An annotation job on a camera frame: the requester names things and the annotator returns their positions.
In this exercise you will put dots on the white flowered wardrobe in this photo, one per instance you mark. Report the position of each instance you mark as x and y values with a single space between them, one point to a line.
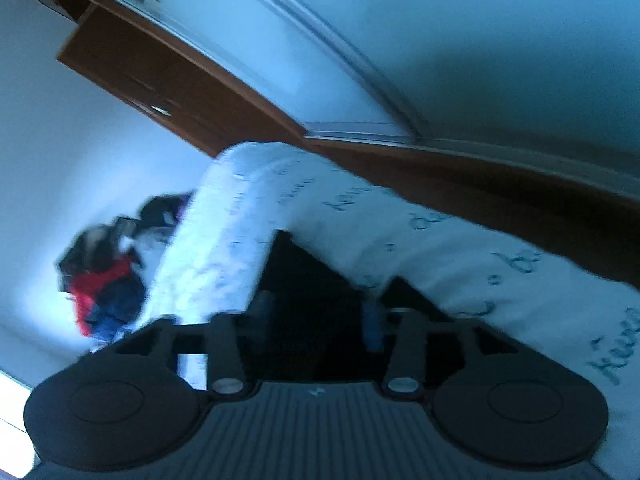
450 35

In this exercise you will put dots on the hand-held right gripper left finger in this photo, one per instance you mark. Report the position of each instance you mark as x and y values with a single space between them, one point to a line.
225 350

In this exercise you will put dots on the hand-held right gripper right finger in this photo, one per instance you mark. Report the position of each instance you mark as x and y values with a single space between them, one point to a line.
374 327

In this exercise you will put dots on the black pants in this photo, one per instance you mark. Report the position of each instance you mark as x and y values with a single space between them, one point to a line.
315 310

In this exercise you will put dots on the white printed blanket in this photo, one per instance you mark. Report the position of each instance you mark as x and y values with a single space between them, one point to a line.
450 255

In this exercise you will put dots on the pile of clothes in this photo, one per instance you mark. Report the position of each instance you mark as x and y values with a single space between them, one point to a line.
110 290

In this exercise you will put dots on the brown wooden door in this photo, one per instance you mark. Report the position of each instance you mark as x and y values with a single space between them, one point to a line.
150 60

